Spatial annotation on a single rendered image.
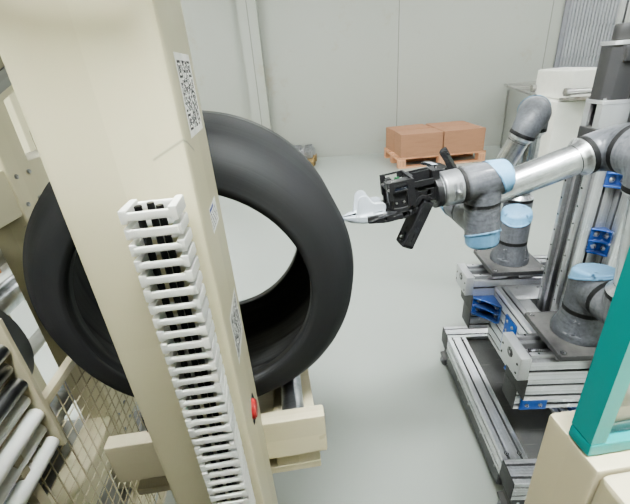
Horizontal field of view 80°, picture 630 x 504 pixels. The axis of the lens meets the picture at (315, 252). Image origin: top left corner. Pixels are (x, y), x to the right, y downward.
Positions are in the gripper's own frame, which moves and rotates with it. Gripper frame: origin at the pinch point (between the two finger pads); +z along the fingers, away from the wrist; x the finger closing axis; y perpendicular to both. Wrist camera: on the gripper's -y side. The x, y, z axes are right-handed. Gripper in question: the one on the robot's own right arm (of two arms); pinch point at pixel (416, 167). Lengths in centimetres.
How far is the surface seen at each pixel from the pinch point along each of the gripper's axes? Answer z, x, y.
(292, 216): -11, -126, -43
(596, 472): -49, -151, -41
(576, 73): -92, 414, 41
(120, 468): 15, -158, -4
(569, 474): -48, -150, -39
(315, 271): -14, -126, -33
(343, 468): 5, -100, 94
